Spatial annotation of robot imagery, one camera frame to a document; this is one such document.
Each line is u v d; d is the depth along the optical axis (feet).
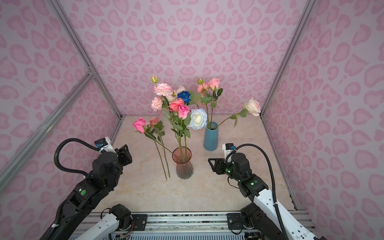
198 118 1.97
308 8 2.27
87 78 2.88
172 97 2.30
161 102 2.06
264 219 1.92
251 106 2.07
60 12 2.30
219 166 2.14
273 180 1.79
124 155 1.92
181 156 2.41
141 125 1.95
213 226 2.37
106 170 1.54
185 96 2.19
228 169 2.12
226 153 2.24
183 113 1.92
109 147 1.86
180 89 2.41
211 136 2.97
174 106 2.10
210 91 2.63
